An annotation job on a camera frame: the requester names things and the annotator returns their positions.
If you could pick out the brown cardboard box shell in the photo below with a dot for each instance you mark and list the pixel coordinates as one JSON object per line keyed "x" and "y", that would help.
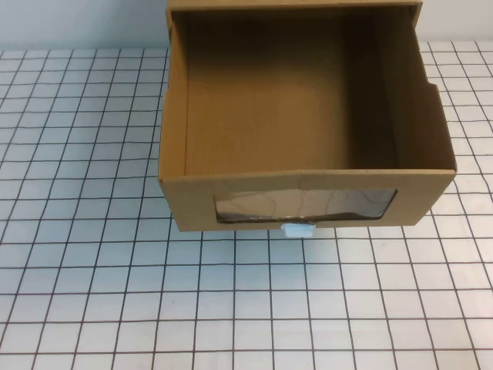
{"x": 292, "y": 4}

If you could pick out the cardboard drawer with dark window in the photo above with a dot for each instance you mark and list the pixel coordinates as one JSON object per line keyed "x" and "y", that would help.
{"x": 269, "y": 115}

